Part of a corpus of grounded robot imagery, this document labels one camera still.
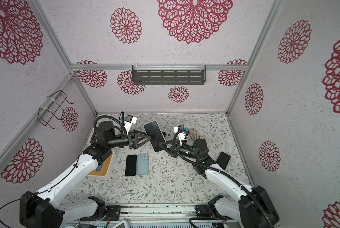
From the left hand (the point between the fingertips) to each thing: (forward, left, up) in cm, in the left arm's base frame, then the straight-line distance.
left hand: (149, 138), depth 68 cm
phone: (+2, -3, +3) cm, 5 cm away
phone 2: (-2, +15, -30) cm, 34 cm away
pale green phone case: (0, +8, -31) cm, 32 cm away
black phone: (+2, -45, -29) cm, 53 cm away
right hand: (-3, -5, -1) cm, 6 cm away
